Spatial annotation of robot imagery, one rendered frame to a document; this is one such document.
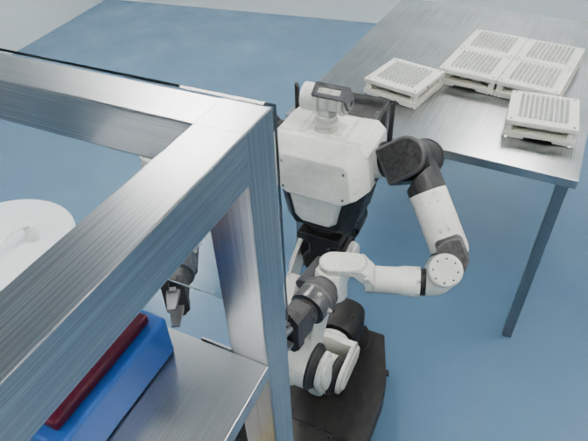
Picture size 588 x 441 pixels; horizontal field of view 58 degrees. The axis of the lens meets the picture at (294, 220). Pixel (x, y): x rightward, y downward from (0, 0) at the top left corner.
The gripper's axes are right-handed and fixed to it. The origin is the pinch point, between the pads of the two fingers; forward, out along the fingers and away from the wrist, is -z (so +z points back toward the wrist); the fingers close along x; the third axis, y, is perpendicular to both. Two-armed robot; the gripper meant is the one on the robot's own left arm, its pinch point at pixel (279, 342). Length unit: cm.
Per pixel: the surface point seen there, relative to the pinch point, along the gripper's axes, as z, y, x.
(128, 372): -36, -4, -38
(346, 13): 411, 209, 94
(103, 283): -42, -18, -69
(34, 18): 232, 446, 83
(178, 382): -31.3, -6.5, -31.8
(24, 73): -25, 15, -69
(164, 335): -28.8, -2.8, -36.8
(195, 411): -33.2, -11.3, -31.8
